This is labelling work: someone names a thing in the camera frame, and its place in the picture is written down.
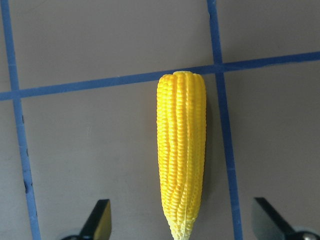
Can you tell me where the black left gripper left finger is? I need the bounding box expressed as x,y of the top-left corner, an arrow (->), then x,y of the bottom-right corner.
79,199 -> 112,240

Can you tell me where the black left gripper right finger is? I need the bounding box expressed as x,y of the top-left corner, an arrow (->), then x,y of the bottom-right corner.
251,197 -> 297,240

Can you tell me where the yellow toy corn cob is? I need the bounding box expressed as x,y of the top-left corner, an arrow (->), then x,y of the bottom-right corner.
156,71 -> 207,240

